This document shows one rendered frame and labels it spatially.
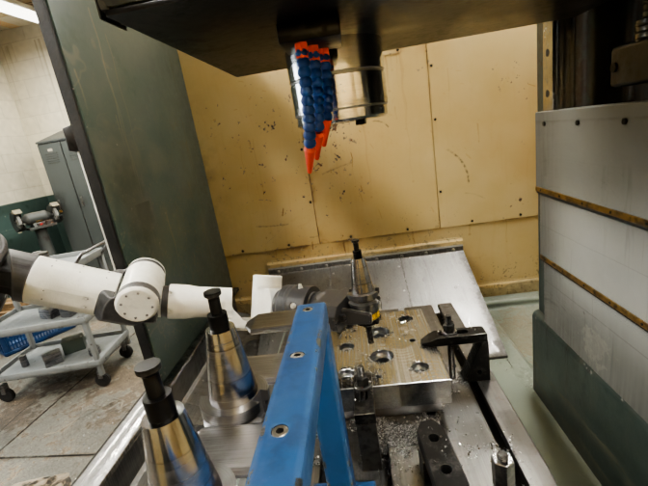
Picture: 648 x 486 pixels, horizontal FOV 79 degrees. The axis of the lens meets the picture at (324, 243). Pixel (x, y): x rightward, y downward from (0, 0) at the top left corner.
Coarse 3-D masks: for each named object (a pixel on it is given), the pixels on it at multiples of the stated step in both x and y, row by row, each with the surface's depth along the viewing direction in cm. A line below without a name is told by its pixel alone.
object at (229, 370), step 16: (208, 336) 34; (224, 336) 34; (208, 352) 34; (224, 352) 34; (240, 352) 35; (208, 368) 35; (224, 368) 34; (240, 368) 35; (208, 384) 35; (224, 384) 34; (240, 384) 35; (256, 384) 37; (224, 400) 34; (240, 400) 35
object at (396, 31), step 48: (144, 0) 36; (192, 0) 36; (240, 0) 38; (288, 0) 40; (336, 0) 42; (384, 0) 45; (432, 0) 48; (480, 0) 51; (528, 0) 55; (576, 0) 59; (192, 48) 52; (240, 48) 56; (384, 48) 73
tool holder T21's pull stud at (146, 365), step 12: (144, 360) 24; (156, 360) 24; (144, 372) 23; (156, 372) 23; (144, 384) 23; (156, 384) 23; (144, 396) 24; (156, 396) 23; (168, 396) 24; (144, 408) 23; (156, 408) 23; (168, 408) 24; (156, 420) 23
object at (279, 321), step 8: (272, 312) 55; (280, 312) 54; (288, 312) 54; (256, 320) 53; (264, 320) 53; (272, 320) 52; (280, 320) 52; (288, 320) 51; (248, 328) 51; (256, 328) 51; (264, 328) 50; (272, 328) 50; (280, 328) 50; (288, 328) 50
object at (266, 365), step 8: (248, 360) 43; (256, 360) 43; (264, 360) 43; (272, 360) 43; (280, 360) 42; (256, 368) 42; (264, 368) 41; (272, 368) 41; (264, 376) 40; (272, 376) 40; (272, 384) 39
